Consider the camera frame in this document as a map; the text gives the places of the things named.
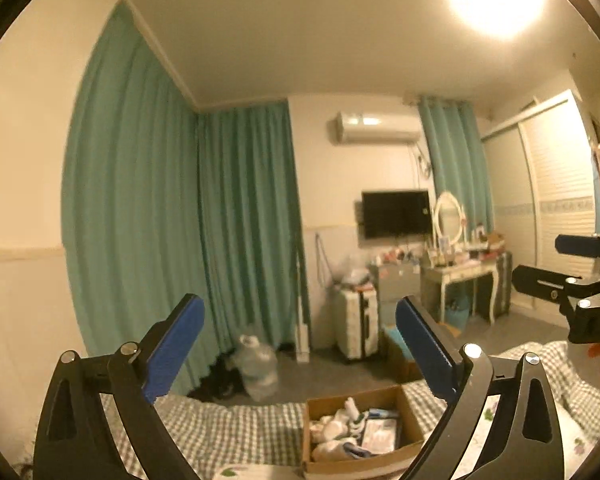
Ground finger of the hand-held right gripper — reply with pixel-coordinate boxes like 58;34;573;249
555;232;600;261
511;265;600;318

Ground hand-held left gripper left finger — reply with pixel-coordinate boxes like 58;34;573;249
32;292;206;480

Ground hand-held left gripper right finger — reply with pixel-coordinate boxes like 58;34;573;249
395;295;566;480

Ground white green plush toy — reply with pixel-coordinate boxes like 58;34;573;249
342;397;368;423

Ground tissue paper pack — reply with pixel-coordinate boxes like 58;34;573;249
362;417;401;453

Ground white plush tube toy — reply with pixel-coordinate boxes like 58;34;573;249
311;440;356;462

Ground floor cardboard box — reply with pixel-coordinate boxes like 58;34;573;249
385;332;426;383

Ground blue plastic basket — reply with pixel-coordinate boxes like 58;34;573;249
442;297;473;331

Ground dark cloth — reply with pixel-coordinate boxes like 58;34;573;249
200;355;246;403

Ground white louvred wardrobe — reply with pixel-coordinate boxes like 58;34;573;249
480;89;600;311

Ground white suitcase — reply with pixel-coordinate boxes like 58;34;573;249
334;287;381;365

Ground white dressing table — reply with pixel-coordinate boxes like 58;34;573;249
420;250;498;333

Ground clear water jug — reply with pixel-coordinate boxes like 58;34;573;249
230;335;281;402

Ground grey gingham bed sheet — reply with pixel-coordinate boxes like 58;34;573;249
97;340;571;480

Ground clear plastic bag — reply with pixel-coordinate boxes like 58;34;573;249
336;252;373;288

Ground white oval mirror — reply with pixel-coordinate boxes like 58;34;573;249
433;190;467;251

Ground white pole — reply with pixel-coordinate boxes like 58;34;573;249
294;245;311;363

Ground narrow green curtain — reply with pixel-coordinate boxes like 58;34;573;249
417;95;496;236

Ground wide green curtain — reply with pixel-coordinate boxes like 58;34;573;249
61;0;221;401

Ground white air conditioner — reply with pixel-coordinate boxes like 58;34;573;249
328;110;423;147

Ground hanging black cables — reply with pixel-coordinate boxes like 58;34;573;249
316;232;331;286

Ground black wall television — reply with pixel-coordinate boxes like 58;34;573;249
361;189;431;239

